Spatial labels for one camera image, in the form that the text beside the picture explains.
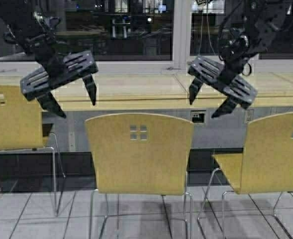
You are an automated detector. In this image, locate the white wall socket plate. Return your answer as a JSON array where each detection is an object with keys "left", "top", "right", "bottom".
[{"left": 244, "top": 109, "right": 254, "bottom": 124}]

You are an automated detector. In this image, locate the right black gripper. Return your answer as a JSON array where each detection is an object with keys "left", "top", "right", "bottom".
[{"left": 188, "top": 55, "right": 257, "bottom": 119}]

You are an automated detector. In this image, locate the long wooden counter table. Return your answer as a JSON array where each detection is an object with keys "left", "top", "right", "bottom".
[{"left": 0, "top": 72, "right": 293, "bottom": 112}]

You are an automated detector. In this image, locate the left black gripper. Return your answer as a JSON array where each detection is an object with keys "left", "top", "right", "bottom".
[{"left": 20, "top": 50, "right": 98, "bottom": 119}]

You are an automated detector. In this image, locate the yellow wooden chair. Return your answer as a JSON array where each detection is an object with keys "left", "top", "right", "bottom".
[
  {"left": 211, "top": 112, "right": 293, "bottom": 238},
  {"left": 85, "top": 113, "right": 194, "bottom": 238},
  {"left": 0, "top": 85, "right": 67, "bottom": 217}
]

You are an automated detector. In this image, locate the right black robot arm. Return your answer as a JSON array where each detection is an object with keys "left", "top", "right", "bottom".
[{"left": 188, "top": 0, "right": 293, "bottom": 118}]

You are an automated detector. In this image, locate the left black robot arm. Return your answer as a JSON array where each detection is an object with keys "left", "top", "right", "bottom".
[{"left": 0, "top": 0, "right": 98, "bottom": 118}]

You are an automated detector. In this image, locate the wall power outlet box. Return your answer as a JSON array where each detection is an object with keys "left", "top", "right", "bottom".
[{"left": 191, "top": 111, "right": 206, "bottom": 124}]

